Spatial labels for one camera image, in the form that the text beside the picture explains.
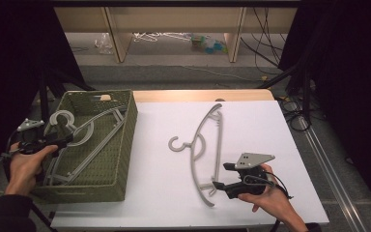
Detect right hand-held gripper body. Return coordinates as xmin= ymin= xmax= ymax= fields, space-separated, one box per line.
xmin=226 ymin=152 xmax=276 ymax=199

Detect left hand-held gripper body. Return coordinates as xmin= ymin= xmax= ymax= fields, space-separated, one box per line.
xmin=16 ymin=118 xmax=59 ymax=156

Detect grey plastic clothes hanger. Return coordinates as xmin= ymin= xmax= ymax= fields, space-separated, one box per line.
xmin=168 ymin=102 xmax=224 ymax=208
xmin=43 ymin=105 xmax=128 ymax=187

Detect green woven basket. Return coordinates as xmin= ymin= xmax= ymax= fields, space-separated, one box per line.
xmin=32 ymin=89 xmax=139 ymax=203

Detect person's left hand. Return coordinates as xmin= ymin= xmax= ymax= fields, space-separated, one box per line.
xmin=4 ymin=142 xmax=59 ymax=196

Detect person's right hand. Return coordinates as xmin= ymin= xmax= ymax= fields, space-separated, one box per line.
xmin=238 ymin=163 xmax=296 ymax=220

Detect black metal stand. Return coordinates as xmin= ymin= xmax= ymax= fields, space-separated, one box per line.
xmin=38 ymin=62 xmax=97 ymax=122

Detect black curtain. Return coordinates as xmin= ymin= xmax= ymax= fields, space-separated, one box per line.
xmin=278 ymin=0 xmax=371 ymax=221
xmin=0 ymin=0 xmax=86 ymax=191

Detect clear plastic bag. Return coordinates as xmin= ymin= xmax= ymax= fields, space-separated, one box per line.
xmin=94 ymin=32 xmax=114 ymax=55

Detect colourful plastic toy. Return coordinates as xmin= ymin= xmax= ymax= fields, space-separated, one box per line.
xmin=190 ymin=34 xmax=228 ymax=55

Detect white hangers on floor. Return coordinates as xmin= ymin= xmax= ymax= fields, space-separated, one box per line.
xmin=132 ymin=31 xmax=192 ymax=44

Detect light wooden shelf unit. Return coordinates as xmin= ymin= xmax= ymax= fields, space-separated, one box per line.
xmin=53 ymin=6 xmax=299 ymax=64

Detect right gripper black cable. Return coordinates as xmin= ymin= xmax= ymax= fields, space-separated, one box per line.
xmin=243 ymin=172 xmax=295 ymax=200

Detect black floor cables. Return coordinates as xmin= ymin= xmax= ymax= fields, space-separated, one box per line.
xmin=240 ymin=6 xmax=315 ymax=133

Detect metal floor rail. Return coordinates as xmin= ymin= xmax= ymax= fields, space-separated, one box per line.
xmin=298 ymin=115 xmax=370 ymax=232

